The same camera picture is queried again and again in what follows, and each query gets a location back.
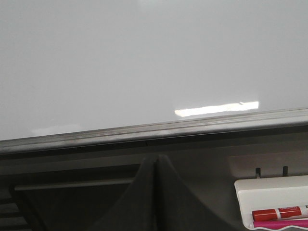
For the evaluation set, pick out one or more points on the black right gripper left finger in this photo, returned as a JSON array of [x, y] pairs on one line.
[[134, 211]]

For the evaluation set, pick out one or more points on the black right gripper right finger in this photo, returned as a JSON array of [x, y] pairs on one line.
[[178, 209]]

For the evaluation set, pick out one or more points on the red whiteboard marker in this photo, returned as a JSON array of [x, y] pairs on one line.
[[284, 213]]

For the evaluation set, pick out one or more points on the white marker tray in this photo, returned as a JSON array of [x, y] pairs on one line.
[[269, 193]]

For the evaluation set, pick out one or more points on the pink eraser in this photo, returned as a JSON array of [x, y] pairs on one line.
[[281, 224]]

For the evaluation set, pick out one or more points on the grey louvered panel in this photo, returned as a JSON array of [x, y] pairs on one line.
[[11, 218]]

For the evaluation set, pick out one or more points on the grey cabinet with handle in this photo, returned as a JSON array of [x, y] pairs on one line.
[[69, 209]]

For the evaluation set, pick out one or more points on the white whiteboard with metal frame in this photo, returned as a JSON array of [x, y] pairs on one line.
[[83, 72]]

